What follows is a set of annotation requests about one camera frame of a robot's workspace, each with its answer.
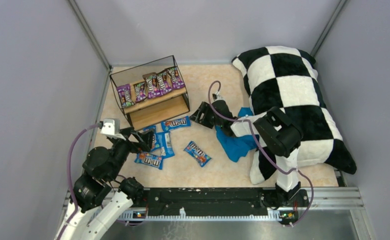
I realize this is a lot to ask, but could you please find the purple candy bag bottom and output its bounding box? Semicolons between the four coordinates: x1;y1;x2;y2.
133;81;147;103

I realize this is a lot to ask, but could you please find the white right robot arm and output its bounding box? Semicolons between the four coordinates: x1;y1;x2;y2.
189;100;303;199

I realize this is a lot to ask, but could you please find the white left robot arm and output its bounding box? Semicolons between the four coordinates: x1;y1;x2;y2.
55;122;154;240

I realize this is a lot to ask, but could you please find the blue candy bag back side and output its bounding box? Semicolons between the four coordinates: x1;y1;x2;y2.
156;131;175;159

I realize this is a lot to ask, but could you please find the blue cloth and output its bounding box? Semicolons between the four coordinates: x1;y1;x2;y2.
215;107;258;163

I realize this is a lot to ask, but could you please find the black white checkered pillow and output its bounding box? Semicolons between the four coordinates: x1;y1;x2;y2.
231;46;357;175

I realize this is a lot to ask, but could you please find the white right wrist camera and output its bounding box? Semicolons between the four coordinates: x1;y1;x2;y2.
212;93;224;102

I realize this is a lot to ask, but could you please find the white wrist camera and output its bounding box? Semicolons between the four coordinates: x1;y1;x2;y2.
100;118;126;140
212;93;224;102

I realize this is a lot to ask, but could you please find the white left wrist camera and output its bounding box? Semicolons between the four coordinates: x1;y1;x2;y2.
100;118;126;140

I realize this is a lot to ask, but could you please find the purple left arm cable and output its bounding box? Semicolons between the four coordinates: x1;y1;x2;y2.
55;123;102;240

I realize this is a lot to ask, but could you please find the wood and wire shelf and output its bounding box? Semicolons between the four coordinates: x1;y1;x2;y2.
109;55;191;130

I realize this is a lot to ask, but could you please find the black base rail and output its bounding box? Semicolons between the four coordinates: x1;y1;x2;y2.
112;187;312;218

